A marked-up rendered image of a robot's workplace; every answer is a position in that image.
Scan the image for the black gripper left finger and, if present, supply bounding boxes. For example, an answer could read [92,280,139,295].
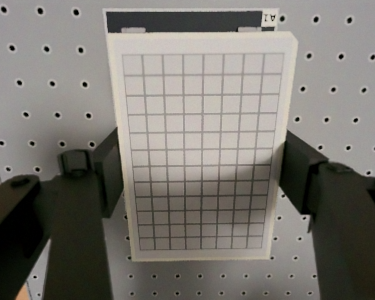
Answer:
[0,126,124,300]

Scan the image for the white deep-well plate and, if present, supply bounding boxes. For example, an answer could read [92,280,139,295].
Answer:
[107,32,298,262]

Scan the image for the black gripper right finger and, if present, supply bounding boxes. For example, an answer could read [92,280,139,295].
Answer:
[279,129,375,300]

